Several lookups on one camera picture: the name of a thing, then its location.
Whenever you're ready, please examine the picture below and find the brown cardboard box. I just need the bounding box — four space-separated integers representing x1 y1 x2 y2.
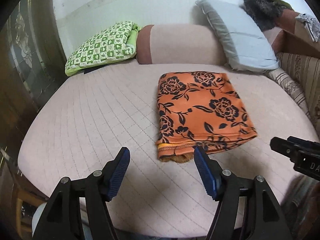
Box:
272 9 319 59

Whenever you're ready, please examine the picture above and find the dark wooden glass cabinet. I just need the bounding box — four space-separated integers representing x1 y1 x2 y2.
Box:
0 0 68 156

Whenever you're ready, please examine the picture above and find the light blue grey pillow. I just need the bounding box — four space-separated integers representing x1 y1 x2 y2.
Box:
195 0 279 73

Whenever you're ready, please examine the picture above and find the white grey printed cloth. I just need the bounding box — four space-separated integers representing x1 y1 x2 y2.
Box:
296 14 319 42

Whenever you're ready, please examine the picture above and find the orange black floral blouse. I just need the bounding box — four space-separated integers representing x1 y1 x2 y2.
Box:
156 71 258 163

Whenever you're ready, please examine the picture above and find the pink brown bolster cushion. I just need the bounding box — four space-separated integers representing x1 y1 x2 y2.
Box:
136 24 227 66

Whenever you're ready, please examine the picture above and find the green white patterned pillow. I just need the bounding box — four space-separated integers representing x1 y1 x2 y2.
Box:
65 21 142 76

